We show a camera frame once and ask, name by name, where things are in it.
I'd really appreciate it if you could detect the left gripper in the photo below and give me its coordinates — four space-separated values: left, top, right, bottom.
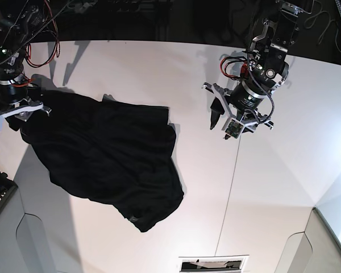
203 80 274 133

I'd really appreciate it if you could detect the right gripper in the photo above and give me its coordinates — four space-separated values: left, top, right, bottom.
0 96 50 122

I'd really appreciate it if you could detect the black t-shirt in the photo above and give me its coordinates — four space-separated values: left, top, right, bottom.
20 90 184 233

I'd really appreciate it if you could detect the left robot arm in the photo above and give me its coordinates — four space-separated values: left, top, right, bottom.
203 1 314 139

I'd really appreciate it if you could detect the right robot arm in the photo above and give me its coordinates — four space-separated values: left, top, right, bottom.
0 1 59 129

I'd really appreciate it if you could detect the printed paper sheet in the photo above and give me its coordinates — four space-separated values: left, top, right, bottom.
178 255 249 273

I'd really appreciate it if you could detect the grey panel at right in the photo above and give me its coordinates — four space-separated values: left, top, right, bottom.
275 208 341 273

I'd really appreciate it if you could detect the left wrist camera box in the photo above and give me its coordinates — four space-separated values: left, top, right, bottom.
222 118 244 140

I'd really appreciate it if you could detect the grey coiled cable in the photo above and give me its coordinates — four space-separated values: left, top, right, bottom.
303 0 341 54

